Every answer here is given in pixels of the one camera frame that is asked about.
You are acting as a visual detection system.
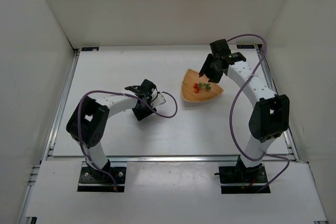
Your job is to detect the red cherries with green leaves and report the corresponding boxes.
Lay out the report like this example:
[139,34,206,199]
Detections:
[193,82,212,93]

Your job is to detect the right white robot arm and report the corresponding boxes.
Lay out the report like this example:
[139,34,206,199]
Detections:
[199,39,290,169]

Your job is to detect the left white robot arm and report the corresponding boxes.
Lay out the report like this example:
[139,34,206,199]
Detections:
[66,79,157,183]

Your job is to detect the woven triangular fruit basket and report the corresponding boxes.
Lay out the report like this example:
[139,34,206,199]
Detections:
[181,69,224,102]

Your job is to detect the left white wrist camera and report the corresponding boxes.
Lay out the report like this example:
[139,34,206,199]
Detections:
[152,92,166,108]

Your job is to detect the right black corner bracket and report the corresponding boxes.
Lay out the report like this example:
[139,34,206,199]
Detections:
[236,45,255,49]

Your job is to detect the black corner bracket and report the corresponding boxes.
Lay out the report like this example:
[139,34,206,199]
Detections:
[81,47,99,51]
[236,45,255,49]

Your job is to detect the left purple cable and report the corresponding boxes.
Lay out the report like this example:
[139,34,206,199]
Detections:
[77,90,179,192]

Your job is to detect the purple cable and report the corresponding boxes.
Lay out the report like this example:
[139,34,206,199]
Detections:
[77,90,179,192]
[226,34,291,194]

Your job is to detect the right aluminium frame rail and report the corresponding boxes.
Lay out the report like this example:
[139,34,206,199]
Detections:
[255,44,301,162]

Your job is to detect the aluminium frame rail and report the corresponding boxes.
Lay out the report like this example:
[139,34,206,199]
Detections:
[39,49,80,164]
[255,44,301,162]
[107,155,297,163]

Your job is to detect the front aluminium frame rail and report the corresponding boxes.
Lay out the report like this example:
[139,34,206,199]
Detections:
[107,155,297,163]

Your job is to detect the left black corner bracket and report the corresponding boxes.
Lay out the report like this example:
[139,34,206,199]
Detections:
[81,47,99,51]

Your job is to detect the left aluminium frame rail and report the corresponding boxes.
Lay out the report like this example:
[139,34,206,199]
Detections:
[39,49,80,164]

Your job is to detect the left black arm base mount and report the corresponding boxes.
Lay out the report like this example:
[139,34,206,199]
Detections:
[77,164,127,193]

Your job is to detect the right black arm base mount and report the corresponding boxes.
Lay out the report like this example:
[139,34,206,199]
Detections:
[214,165,271,195]

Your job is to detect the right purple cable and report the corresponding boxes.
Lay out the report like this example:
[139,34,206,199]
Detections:
[226,34,291,194]

